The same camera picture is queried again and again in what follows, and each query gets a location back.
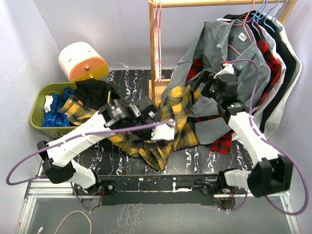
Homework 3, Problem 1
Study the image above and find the white object in bin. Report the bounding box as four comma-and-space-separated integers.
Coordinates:
44, 95, 53, 113

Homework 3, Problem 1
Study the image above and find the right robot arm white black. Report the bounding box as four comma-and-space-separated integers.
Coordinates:
191, 70, 293, 197

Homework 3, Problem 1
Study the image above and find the grey button shirt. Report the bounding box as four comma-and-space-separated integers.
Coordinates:
160, 19, 272, 146

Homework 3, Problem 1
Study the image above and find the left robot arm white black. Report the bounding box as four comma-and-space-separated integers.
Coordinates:
37, 97, 175, 195

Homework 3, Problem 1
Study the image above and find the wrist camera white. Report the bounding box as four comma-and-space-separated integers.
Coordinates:
214, 61, 234, 79
151, 124, 175, 141

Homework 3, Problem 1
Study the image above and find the aluminium frame rail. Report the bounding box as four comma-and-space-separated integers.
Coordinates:
18, 165, 301, 234

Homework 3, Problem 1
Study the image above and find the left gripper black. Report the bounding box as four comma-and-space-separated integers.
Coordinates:
129, 116, 160, 147

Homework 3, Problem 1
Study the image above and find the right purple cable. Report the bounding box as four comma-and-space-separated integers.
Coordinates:
223, 58, 308, 215

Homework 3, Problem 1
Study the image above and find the white garment on rack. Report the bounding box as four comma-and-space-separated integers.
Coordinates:
204, 15, 302, 138

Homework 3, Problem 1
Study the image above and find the pink hanger holding grey shirt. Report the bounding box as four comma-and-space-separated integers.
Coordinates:
228, 0, 256, 55

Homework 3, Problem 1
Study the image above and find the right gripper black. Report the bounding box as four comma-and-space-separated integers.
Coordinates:
189, 70, 223, 104

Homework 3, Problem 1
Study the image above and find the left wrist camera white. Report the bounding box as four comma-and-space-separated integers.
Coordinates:
151, 124, 175, 141

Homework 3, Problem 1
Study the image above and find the yellow plaid flannel shirt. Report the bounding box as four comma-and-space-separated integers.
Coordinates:
48, 84, 199, 171

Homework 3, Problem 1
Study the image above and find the pink wire hangers bundle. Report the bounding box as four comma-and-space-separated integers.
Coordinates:
154, 0, 162, 82

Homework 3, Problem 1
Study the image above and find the beige cable on floor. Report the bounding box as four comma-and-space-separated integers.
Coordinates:
54, 210, 92, 234

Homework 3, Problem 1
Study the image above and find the green plastic laundry bin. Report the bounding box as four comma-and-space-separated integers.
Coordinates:
30, 79, 120, 138

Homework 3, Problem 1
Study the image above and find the blue wire hanger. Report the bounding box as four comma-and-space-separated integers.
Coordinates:
263, 0, 288, 32
251, 0, 279, 36

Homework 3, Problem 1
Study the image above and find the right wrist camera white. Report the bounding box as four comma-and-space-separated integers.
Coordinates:
214, 61, 234, 79

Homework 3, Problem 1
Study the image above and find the black base bar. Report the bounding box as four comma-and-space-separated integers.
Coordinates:
100, 175, 220, 206

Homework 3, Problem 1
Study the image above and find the blue cloth in bin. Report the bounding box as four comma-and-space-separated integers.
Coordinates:
41, 88, 74, 127

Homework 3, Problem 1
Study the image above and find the white orange cylindrical container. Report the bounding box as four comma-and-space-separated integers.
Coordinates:
58, 42, 109, 82

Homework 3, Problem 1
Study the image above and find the wooden clothes rack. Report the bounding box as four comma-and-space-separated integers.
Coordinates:
148, 0, 297, 100

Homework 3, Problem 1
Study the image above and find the red black plaid shirt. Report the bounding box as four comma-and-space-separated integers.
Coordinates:
184, 14, 286, 154

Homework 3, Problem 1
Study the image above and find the black garment on rack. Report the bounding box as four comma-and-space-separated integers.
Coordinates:
223, 10, 297, 141

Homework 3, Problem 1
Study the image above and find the black cloth in bin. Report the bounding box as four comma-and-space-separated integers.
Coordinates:
75, 78, 120, 110

